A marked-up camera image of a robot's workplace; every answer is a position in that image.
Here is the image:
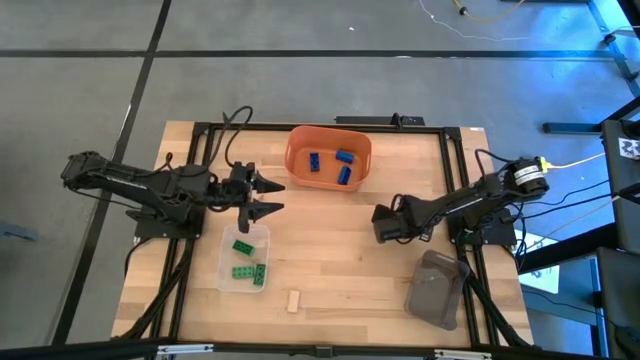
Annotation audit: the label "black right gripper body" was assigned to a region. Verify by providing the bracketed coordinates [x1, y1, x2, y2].
[389, 193, 436, 245]

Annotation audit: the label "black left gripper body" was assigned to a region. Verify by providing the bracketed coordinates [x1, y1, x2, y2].
[219, 162, 257, 235]

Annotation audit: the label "smoky grey plastic bin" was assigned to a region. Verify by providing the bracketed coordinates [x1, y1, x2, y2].
[403, 249, 472, 332]

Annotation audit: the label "orange plastic bin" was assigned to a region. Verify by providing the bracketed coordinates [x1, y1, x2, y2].
[284, 124, 374, 193]

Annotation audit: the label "clear plastic bin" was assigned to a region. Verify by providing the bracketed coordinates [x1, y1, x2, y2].
[215, 222, 272, 294]

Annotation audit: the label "flat black bar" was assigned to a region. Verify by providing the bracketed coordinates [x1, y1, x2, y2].
[333, 113, 426, 127]

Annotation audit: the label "white printed paper sheet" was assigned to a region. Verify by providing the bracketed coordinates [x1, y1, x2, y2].
[518, 232, 562, 295]

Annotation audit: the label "black diagonal bar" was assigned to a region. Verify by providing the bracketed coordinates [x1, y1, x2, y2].
[517, 222, 617, 275]

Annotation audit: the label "black floor bar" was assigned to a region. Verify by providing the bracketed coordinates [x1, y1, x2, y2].
[542, 97, 640, 135]

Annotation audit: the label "black equipment case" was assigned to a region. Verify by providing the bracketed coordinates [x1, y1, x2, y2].
[595, 247, 640, 360]
[601, 118, 640, 254]

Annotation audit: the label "black-white fiducial marker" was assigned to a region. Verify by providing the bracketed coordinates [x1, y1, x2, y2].
[618, 137, 640, 161]

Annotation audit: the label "black crossbeam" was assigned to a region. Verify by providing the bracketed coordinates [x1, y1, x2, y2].
[0, 337, 640, 360]

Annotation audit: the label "grey floor object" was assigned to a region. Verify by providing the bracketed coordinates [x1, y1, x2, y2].
[0, 219, 40, 242]

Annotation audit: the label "black stand leg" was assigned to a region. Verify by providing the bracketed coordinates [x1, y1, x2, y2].
[587, 0, 640, 99]

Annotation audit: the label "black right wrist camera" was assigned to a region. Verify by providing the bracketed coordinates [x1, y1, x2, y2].
[370, 203, 404, 246]

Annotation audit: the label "black left wrist camera cable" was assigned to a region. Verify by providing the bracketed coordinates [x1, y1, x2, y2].
[222, 104, 255, 170]

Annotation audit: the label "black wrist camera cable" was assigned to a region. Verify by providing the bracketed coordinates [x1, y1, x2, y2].
[472, 147, 514, 176]
[222, 104, 255, 170]

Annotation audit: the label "black aluminium table frame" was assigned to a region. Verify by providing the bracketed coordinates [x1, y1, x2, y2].
[112, 112, 534, 351]

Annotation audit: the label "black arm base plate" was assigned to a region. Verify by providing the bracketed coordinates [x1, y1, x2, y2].
[133, 207, 205, 241]
[446, 207, 517, 247]

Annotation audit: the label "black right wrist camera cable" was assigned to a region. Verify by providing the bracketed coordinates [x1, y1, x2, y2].
[472, 147, 514, 176]

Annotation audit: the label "black cable bundle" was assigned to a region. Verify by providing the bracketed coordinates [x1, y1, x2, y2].
[467, 274, 534, 350]
[112, 238, 194, 342]

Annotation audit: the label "silver metal bracket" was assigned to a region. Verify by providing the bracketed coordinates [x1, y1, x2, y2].
[156, 343, 215, 357]
[433, 348, 494, 360]

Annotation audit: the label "yellow connector with cable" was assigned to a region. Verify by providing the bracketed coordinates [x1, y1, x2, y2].
[537, 151, 607, 174]

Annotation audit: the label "thin white floor cable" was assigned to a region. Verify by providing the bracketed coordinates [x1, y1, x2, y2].
[417, 0, 532, 42]

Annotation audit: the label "yellow cable with black plug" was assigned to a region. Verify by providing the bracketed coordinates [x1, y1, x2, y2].
[452, 0, 527, 24]

